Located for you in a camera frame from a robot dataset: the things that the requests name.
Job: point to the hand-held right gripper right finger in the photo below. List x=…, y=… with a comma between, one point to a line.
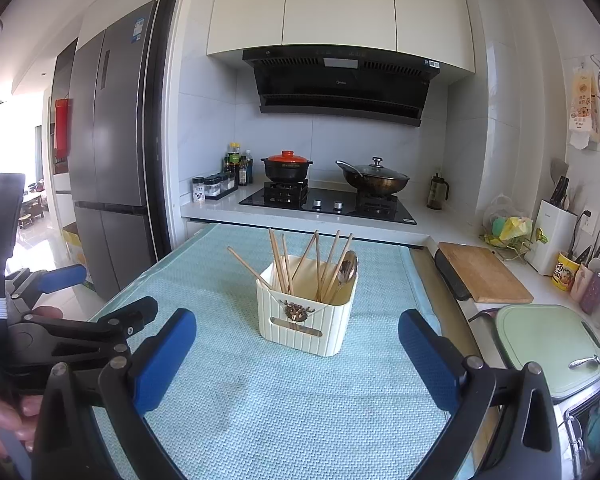
x=427, y=360

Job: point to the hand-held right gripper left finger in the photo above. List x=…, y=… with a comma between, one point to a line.
x=165, y=360

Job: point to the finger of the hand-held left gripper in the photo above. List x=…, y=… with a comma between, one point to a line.
x=125, y=317
x=62, y=277

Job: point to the cream ribbed utensil holder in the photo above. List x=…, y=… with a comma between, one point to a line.
x=305, y=325

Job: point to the set of wooden chopsticks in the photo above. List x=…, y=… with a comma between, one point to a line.
x=275, y=260

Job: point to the person's left hand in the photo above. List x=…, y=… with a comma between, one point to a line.
x=5, y=420

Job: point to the yellow cardboard box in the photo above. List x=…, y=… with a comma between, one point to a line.
x=75, y=252

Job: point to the wooden dining table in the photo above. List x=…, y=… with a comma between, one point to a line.
x=32, y=210

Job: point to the wooden cutting board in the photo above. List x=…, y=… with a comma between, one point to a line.
x=485, y=272

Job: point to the green plastic cutting board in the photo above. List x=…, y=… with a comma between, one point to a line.
x=540, y=345

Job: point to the teal woven table mat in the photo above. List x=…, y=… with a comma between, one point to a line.
x=280, y=410

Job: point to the white label spice jar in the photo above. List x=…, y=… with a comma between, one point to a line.
x=198, y=190

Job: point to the grey refrigerator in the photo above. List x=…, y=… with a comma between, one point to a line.
x=120, y=135

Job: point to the dark spice jar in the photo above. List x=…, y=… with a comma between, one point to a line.
x=211, y=186
x=226, y=182

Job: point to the yellow printed cup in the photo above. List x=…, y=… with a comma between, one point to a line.
x=565, y=272

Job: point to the metal dish drainer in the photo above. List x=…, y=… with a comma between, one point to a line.
x=575, y=435

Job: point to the dark glass pitcher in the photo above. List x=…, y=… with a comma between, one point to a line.
x=436, y=192

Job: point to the white knife block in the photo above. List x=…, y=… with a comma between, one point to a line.
x=547, y=240

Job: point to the pink container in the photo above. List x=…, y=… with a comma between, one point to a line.
x=580, y=280

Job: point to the dark wok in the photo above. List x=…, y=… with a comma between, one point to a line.
x=375, y=187

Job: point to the teal cloth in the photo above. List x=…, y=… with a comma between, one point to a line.
x=597, y=425

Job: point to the purple soap dispenser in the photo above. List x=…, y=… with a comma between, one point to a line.
x=596, y=290

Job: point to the black gas stove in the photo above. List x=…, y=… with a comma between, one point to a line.
x=325, y=205

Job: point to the dark sauce bottle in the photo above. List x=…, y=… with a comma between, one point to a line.
x=245, y=170

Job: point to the yellow cap oil bottle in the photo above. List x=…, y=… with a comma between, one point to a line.
x=234, y=160

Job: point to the glass wok lid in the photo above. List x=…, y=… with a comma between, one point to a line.
x=377, y=170

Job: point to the black pot with red lid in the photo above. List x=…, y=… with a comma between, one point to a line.
x=285, y=167

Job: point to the black range hood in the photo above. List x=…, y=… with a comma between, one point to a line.
x=340, y=90

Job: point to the hanging paper package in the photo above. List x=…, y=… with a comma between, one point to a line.
x=582, y=110

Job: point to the red wall box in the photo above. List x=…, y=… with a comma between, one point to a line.
x=63, y=130

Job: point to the white wall socket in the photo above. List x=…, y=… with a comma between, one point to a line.
x=588, y=221

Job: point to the white wall cabinet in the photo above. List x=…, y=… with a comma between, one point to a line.
x=340, y=5

